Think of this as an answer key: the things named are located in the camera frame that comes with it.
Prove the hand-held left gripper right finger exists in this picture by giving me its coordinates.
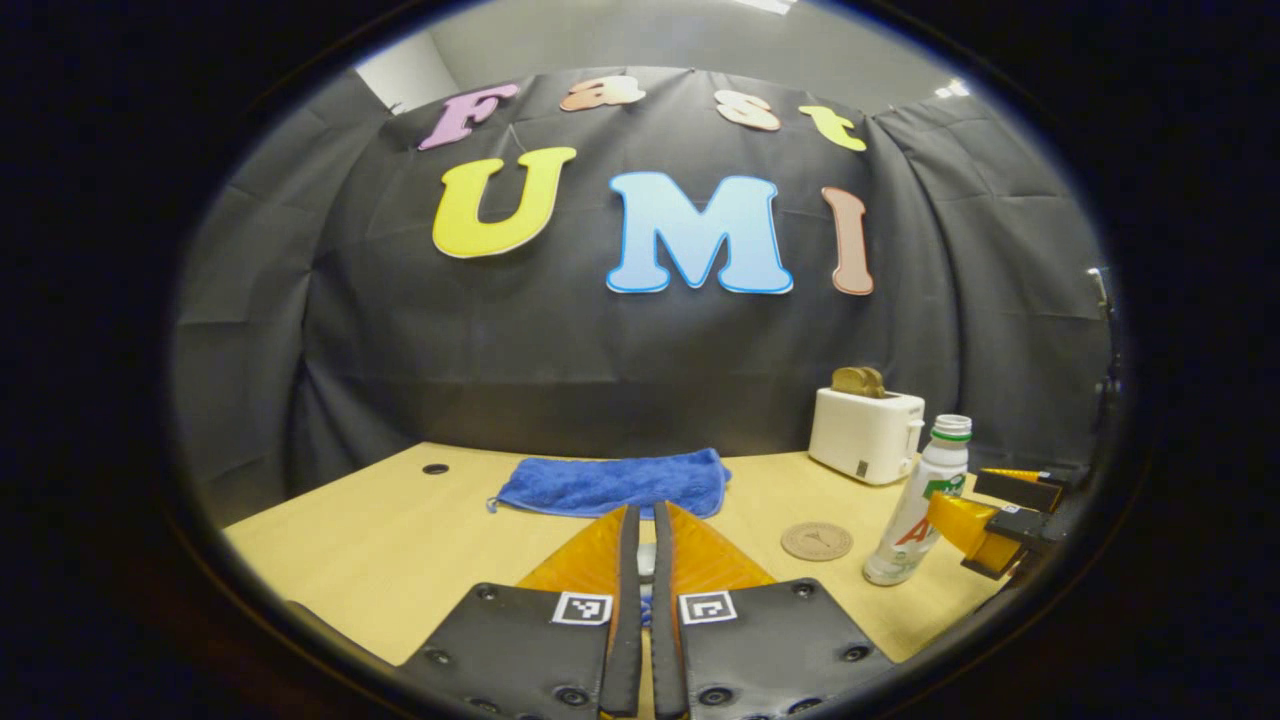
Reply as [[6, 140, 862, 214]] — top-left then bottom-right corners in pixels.
[[652, 502, 896, 720]]

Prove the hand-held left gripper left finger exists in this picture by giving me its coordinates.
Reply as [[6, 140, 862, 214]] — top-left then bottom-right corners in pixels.
[[400, 505, 642, 720]]

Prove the white water bottle green label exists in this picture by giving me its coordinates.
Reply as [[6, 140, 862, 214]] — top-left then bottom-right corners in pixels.
[[863, 414, 973, 587]]

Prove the round brown coaster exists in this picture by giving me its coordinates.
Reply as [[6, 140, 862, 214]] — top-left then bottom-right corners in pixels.
[[780, 521, 854, 562]]

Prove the white toaster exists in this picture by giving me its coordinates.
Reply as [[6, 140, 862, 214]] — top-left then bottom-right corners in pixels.
[[808, 387, 926, 487]]

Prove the blue towel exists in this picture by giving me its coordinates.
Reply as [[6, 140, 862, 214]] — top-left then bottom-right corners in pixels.
[[487, 448, 732, 519]]

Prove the brown toast slice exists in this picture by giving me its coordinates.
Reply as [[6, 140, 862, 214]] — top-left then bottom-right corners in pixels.
[[831, 366, 888, 399]]

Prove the black backdrop cloth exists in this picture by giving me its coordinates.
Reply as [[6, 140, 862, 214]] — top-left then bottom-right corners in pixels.
[[170, 65, 1116, 526]]

